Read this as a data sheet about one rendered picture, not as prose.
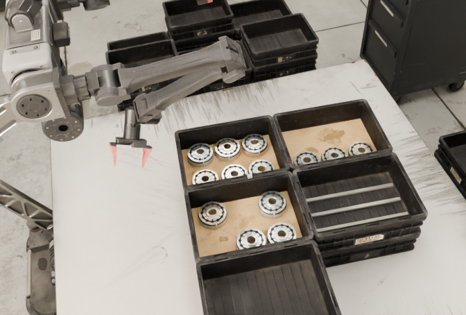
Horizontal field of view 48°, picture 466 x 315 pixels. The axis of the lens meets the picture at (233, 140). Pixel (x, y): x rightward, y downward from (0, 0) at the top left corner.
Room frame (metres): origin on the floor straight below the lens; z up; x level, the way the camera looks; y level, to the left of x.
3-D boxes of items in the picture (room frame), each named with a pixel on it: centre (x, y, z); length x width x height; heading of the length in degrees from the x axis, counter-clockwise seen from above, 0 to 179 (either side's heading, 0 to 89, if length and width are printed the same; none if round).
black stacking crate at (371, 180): (1.10, -0.42, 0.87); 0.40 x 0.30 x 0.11; 98
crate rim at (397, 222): (1.10, -0.42, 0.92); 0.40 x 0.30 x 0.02; 98
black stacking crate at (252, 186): (1.04, -0.03, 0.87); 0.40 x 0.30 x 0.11; 98
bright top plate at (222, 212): (1.10, 0.09, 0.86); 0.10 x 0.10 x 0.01
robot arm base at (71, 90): (1.14, 0.44, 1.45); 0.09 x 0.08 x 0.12; 12
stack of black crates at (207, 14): (2.84, 0.17, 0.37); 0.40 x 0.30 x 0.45; 102
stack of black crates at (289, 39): (2.53, -0.31, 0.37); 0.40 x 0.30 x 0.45; 102
